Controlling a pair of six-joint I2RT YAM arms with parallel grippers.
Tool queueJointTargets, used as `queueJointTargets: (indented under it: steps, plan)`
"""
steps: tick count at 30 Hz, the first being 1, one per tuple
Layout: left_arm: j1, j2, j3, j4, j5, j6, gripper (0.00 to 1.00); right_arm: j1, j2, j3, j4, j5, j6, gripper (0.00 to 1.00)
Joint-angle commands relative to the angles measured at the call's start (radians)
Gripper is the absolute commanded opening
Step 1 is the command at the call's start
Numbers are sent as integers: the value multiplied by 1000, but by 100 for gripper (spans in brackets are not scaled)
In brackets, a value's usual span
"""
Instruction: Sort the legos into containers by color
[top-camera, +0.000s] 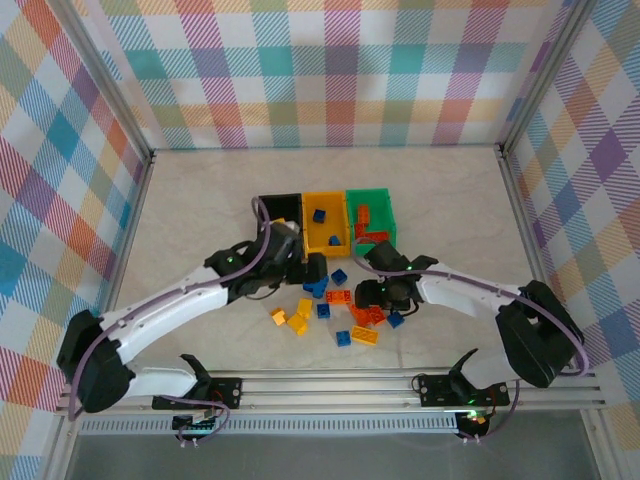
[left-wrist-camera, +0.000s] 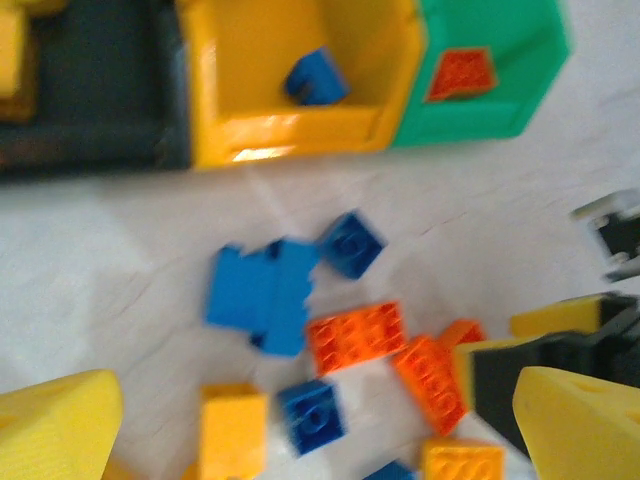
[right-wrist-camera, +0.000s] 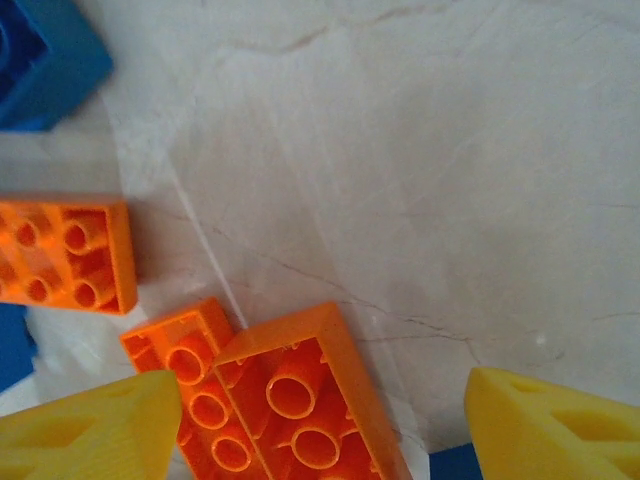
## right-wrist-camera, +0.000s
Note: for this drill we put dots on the blue lego brick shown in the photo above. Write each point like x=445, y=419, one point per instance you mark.
x=450, y=465
x=55, y=75
x=12, y=350

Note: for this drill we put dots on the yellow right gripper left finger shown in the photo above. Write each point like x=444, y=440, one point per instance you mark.
x=75, y=440

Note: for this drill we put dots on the orange lego brick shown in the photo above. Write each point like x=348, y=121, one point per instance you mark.
x=200, y=372
x=75, y=250
x=310, y=400

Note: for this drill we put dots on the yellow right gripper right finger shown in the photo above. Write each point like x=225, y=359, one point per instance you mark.
x=550, y=440

